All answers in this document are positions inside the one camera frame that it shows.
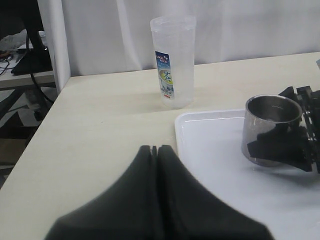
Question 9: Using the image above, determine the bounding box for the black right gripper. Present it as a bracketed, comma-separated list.
[246, 85, 320, 173]

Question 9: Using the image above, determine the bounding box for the white backdrop curtain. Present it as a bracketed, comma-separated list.
[38, 0, 320, 90]

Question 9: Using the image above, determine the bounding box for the translucent plastic measuring cup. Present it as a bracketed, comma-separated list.
[150, 15, 197, 109]

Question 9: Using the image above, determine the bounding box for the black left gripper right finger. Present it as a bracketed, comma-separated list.
[156, 145, 273, 240]

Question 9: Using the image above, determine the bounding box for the stainless steel cup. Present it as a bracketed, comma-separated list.
[241, 94, 302, 167]

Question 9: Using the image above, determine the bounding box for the black metal stand frame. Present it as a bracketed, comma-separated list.
[0, 0, 57, 141]

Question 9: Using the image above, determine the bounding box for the white plastic tray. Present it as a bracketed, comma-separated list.
[174, 109, 320, 240]

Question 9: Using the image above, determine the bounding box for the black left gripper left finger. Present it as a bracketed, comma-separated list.
[45, 145, 160, 240]

